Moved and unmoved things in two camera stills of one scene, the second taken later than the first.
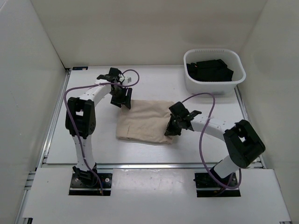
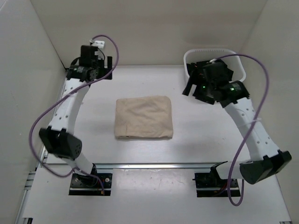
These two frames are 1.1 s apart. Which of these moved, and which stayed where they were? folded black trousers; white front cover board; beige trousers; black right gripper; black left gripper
Moved: black right gripper; black left gripper
Stayed: white front cover board; beige trousers; folded black trousers
